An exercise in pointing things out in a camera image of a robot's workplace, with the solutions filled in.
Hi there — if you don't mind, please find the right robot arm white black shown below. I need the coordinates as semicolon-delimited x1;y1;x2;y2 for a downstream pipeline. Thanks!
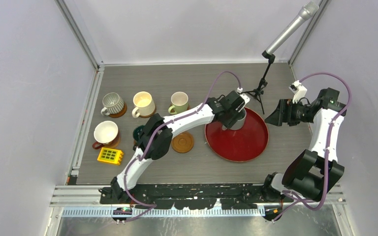
261;88;347;202

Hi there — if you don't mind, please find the small dark wooden coaster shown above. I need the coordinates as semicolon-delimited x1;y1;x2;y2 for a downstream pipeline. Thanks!
109;103;127;118

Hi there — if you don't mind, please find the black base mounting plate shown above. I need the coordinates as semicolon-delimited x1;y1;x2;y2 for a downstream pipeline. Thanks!
99;183;281;210

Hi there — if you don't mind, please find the white cup red outside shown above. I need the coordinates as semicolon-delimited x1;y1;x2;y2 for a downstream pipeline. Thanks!
92;120;121;149

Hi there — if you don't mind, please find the yellow toy block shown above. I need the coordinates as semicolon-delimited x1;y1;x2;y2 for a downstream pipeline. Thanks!
97;147;124;165

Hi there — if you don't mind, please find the large cream mug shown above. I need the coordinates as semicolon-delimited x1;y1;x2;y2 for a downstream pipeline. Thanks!
131;91;156;118

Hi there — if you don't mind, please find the grey striped ribbed cup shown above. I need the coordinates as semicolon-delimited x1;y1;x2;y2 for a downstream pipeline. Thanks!
100;92;125;116

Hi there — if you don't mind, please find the aluminium front rail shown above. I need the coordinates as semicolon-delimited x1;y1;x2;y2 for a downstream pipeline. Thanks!
50;185;347;207

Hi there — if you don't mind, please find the silver microphone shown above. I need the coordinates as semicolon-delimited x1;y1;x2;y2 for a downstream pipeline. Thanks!
262;1;319;59

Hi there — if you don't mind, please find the brown ringed wooden coaster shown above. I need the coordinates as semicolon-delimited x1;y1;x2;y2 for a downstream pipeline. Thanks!
170;107;190;115
139;109;157;118
171;131;194;153

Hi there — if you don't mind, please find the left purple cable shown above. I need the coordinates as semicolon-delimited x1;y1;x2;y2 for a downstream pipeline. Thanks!
123;71;244;223

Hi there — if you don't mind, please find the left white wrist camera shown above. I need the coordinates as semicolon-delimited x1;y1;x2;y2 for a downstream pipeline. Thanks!
236;87;251;111

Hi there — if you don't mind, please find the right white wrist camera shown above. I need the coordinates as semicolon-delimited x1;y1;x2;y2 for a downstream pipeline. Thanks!
289;81;307;104

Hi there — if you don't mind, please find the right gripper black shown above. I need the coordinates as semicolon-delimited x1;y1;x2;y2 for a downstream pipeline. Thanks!
265;99;314;126

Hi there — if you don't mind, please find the light green cup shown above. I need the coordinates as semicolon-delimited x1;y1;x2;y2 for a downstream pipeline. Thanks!
168;91;189;113

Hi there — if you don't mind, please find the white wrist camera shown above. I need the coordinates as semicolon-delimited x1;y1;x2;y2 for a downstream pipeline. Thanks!
236;87;251;111
289;81;307;104

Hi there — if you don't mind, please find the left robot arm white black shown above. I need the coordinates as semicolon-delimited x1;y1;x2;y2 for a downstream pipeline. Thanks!
110;90;250;204

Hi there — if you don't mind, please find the grey blue cup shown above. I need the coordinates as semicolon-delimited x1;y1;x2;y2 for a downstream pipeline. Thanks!
232;109;247;130

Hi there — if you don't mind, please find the dark teal cup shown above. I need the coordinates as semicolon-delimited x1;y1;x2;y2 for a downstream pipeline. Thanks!
132;125;144;142

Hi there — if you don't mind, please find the red round tray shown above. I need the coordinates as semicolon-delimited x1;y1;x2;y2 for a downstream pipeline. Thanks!
205;108;269;162

